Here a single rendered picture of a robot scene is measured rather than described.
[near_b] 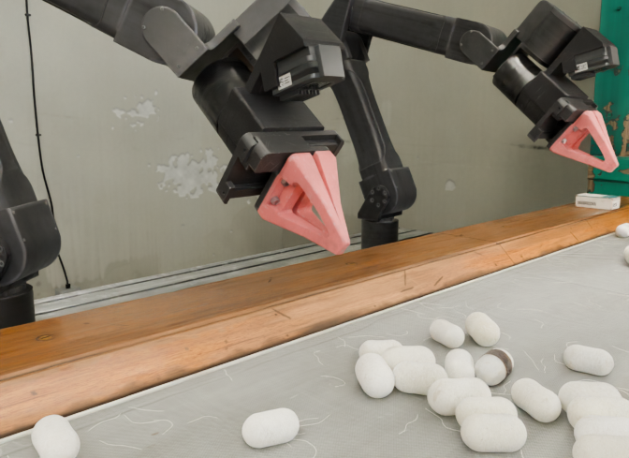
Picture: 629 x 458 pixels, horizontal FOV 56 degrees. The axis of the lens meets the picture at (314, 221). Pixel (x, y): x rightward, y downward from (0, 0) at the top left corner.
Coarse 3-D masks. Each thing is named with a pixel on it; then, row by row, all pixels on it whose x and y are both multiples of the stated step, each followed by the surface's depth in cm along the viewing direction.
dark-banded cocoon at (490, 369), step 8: (480, 360) 38; (488, 360) 38; (496, 360) 38; (512, 360) 39; (480, 368) 38; (488, 368) 37; (496, 368) 37; (504, 368) 38; (480, 376) 38; (488, 376) 37; (496, 376) 37; (504, 376) 38; (488, 384) 38; (496, 384) 38
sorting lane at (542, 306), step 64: (576, 256) 75; (384, 320) 51; (448, 320) 51; (512, 320) 51; (576, 320) 51; (192, 384) 38; (256, 384) 38; (320, 384) 38; (512, 384) 38; (0, 448) 31; (128, 448) 31; (192, 448) 31; (256, 448) 31; (320, 448) 31; (384, 448) 31; (448, 448) 31
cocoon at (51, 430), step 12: (48, 420) 30; (60, 420) 30; (36, 432) 30; (48, 432) 29; (60, 432) 29; (72, 432) 29; (36, 444) 29; (48, 444) 28; (60, 444) 29; (72, 444) 29; (48, 456) 28; (60, 456) 28; (72, 456) 29
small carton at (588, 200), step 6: (576, 198) 100; (582, 198) 100; (588, 198) 99; (594, 198) 98; (600, 198) 97; (606, 198) 97; (612, 198) 96; (618, 198) 98; (576, 204) 100; (582, 204) 100; (588, 204) 99; (594, 204) 98; (600, 204) 98; (606, 204) 97; (612, 204) 96; (618, 204) 98
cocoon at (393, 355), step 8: (384, 352) 39; (392, 352) 39; (400, 352) 39; (408, 352) 39; (416, 352) 39; (424, 352) 39; (392, 360) 38; (400, 360) 38; (408, 360) 38; (416, 360) 38; (424, 360) 38; (432, 360) 39; (392, 368) 38
